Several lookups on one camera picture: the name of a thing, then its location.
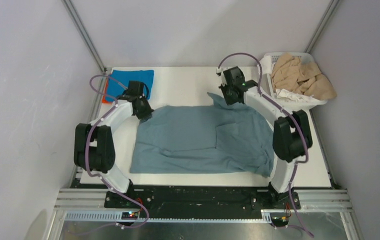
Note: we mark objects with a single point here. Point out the corner aluminium post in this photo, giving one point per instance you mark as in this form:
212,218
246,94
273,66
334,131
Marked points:
321,27
82,31

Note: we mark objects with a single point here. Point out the grey-blue t-shirt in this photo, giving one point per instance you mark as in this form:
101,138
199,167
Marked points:
210,139

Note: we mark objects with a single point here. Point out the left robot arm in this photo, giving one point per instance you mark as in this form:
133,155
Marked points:
94,149

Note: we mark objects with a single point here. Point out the right corner aluminium post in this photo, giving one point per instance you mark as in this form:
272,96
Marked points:
321,27

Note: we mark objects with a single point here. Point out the left controller board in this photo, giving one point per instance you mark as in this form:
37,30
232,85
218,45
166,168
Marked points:
129,215

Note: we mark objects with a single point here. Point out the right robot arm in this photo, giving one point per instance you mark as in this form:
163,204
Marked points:
291,134

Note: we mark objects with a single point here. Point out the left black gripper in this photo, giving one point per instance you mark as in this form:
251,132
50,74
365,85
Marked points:
148,111

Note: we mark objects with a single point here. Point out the controller board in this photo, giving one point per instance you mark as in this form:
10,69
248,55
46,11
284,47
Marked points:
280,222
129,215

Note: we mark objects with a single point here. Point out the beige crumpled t-shirt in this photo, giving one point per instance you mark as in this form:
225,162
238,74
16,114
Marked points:
289,73

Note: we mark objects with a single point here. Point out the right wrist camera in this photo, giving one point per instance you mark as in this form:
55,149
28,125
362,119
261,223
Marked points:
219,71

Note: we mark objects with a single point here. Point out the white laundry basket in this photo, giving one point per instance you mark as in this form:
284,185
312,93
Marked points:
287,99

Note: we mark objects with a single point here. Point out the left corner aluminium post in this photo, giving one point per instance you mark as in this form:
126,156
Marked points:
82,31

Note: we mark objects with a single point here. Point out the folded blue t-shirt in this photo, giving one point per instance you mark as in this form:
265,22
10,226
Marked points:
145,76

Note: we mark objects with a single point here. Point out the right controller board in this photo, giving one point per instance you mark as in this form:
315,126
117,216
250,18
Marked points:
280,222

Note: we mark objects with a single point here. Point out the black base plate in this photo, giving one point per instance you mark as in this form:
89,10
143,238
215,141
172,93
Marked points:
202,202

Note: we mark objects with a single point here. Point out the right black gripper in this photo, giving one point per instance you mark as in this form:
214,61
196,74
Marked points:
224,87

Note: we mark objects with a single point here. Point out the folded orange t-shirt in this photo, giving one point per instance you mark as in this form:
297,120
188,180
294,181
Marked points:
105,98

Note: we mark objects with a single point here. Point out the aluminium frame rail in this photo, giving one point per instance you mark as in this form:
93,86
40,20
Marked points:
312,200

